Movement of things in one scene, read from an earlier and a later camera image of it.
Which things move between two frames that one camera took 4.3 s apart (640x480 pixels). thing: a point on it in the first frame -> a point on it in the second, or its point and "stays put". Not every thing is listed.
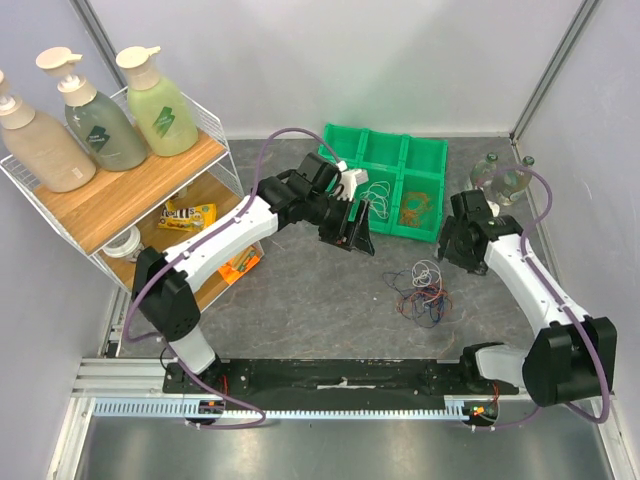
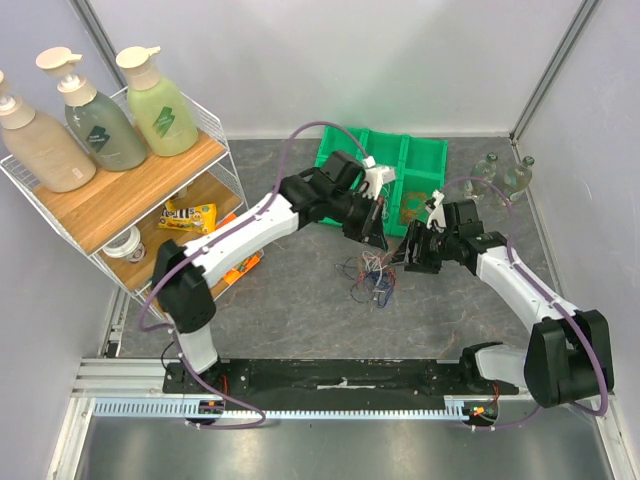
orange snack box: [238, 265] stays put
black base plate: [283, 384] stays put
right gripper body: [453, 245] -> [426, 245]
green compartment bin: [401, 177] stays put
